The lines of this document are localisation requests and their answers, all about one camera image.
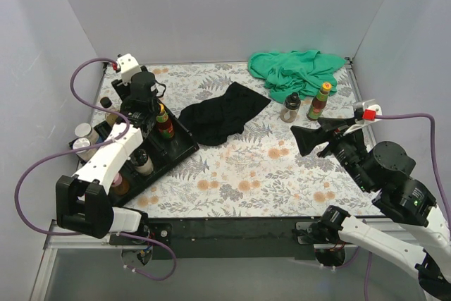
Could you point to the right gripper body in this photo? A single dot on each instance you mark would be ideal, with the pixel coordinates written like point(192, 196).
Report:
point(333, 139)

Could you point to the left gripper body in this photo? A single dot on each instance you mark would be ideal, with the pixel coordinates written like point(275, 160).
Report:
point(137, 115)

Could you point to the black cap spice jar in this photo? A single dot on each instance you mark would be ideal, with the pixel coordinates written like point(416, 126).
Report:
point(290, 108)

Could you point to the black cloth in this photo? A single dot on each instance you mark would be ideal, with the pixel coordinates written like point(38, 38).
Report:
point(212, 121)

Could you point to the yellow cap sauce bottle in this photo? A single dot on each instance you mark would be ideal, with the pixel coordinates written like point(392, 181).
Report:
point(164, 123)
point(319, 102)

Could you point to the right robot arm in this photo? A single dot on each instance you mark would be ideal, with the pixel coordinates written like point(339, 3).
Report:
point(385, 170)

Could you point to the silver lid spice jar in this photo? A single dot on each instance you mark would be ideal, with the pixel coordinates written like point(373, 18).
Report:
point(83, 149)

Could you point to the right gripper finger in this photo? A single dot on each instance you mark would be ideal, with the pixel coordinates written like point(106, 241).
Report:
point(307, 139)
point(335, 123)

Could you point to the pink cap spice bottle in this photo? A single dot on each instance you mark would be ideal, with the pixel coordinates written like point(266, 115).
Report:
point(120, 186)

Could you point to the white spice jar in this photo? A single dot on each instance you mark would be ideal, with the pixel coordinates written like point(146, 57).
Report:
point(142, 162)

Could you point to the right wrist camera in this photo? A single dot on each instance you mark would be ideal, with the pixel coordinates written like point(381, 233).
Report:
point(365, 112)

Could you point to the green cloth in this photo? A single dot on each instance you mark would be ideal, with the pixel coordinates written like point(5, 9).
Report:
point(301, 72)

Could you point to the black compartment tray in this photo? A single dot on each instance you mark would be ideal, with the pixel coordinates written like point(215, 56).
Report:
point(172, 142)

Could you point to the dark soy sauce bottle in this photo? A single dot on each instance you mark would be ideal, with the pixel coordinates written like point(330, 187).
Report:
point(110, 116)

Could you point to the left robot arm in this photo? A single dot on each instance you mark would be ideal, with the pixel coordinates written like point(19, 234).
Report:
point(115, 219)

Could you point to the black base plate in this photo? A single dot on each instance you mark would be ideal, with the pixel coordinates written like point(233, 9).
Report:
point(255, 237)

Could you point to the blue label spice jar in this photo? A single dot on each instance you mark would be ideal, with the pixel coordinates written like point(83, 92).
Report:
point(85, 130)

